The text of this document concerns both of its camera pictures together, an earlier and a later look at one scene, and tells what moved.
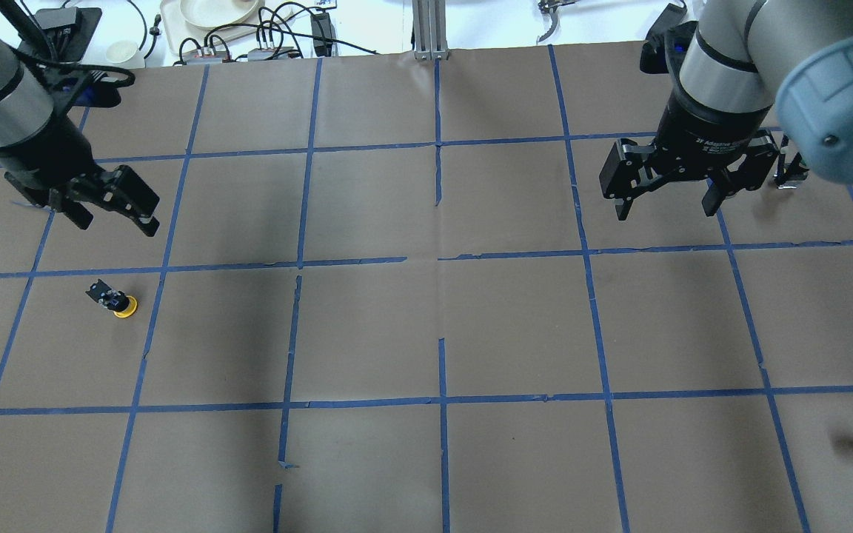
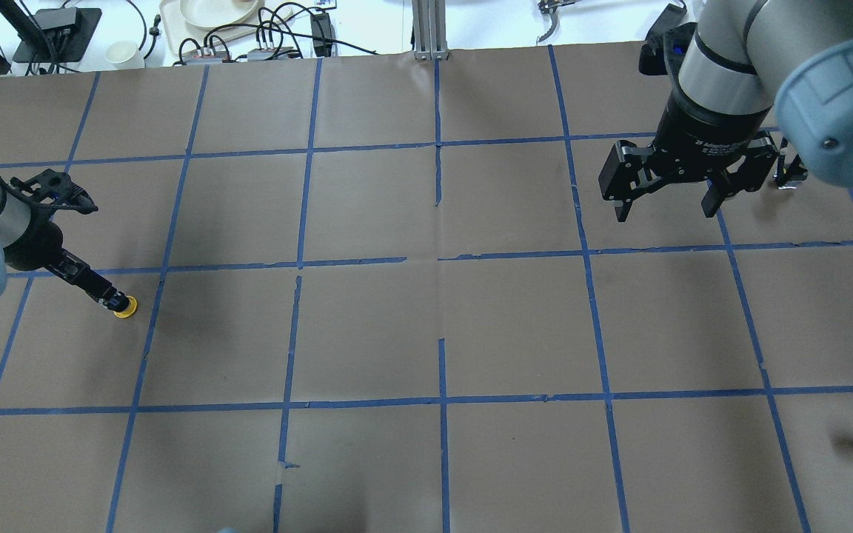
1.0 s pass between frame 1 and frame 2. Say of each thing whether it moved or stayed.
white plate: stayed
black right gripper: stayed
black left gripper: moved
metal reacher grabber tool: stayed
